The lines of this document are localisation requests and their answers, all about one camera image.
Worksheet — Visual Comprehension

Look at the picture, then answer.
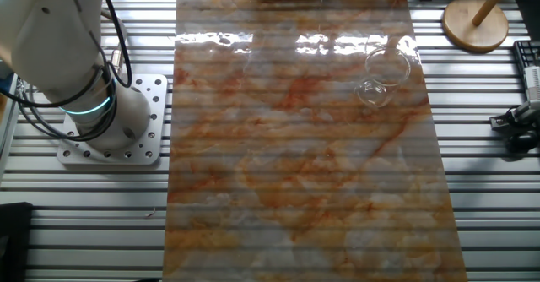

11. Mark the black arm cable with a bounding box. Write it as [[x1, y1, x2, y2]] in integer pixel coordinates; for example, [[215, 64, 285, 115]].
[[0, 0, 134, 142], [0, 0, 119, 142]]

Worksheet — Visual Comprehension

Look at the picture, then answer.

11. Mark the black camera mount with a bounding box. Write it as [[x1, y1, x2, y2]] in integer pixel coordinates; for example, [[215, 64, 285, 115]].
[[489, 102, 540, 153]]

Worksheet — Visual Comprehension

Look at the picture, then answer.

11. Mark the orange marble pattern mat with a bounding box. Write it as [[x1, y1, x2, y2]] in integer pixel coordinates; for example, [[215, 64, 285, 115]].
[[162, 0, 469, 282]]

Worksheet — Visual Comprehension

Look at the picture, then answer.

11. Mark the wooden mug tree stand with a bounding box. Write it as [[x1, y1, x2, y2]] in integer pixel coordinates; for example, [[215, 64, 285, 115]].
[[441, 0, 524, 54]]

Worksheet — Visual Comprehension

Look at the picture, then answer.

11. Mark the dark flat panel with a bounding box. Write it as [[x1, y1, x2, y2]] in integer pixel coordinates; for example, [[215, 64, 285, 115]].
[[515, 0, 540, 32]]

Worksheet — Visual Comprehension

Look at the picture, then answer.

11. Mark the black keyboard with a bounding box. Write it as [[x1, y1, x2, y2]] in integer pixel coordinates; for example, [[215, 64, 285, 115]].
[[512, 40, 540, 70]]

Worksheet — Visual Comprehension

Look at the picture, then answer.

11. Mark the black box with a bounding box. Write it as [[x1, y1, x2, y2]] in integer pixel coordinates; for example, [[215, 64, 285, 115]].
[[0, 201, 34, 282]]

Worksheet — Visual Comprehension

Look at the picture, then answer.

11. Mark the clear glass beaker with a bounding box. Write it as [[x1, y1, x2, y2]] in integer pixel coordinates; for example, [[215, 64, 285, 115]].
[[353, 46, 413, 109]]

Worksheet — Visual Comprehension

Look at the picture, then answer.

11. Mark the grey base cable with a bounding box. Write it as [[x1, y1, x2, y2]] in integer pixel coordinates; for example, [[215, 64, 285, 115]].
[[100, 9, 128, 77]]

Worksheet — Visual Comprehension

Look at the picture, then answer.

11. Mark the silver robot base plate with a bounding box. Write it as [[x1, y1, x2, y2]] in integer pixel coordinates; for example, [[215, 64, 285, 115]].
[[57, 73, 169, 166]]

